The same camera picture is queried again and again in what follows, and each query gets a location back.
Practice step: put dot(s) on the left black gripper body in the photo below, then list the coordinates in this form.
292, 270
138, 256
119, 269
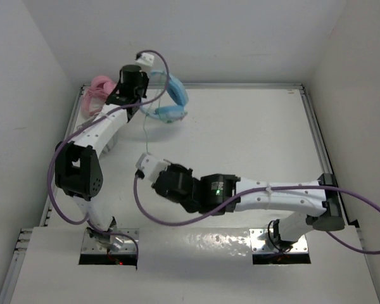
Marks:
140, 89

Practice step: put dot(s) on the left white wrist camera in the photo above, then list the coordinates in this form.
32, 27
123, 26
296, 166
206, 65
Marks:
145, 60

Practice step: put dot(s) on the aluminium table frame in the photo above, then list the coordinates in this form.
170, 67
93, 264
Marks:
262, 134

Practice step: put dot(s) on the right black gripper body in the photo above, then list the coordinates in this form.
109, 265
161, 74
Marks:
177, 166

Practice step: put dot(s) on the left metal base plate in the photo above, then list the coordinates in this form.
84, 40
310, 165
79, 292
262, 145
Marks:
123, 243

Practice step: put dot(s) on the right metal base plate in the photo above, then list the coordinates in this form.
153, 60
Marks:
260, 243

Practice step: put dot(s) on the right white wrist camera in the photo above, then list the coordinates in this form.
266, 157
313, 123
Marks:
149, 167

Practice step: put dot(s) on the grey headphones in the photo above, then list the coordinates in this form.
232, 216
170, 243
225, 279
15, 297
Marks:
109, 144

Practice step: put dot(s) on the metal base plate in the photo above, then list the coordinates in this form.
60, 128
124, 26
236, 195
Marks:
123, 243
260, 243

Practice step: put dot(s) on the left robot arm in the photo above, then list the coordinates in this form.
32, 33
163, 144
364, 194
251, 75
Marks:
77, 169

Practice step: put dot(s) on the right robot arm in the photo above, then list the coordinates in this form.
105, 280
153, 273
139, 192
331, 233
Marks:
312, 206

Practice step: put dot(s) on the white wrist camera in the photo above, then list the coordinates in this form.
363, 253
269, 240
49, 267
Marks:
149, 167
145, 60

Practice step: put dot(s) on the pink headphones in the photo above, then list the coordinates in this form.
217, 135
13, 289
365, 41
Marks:
96, 95

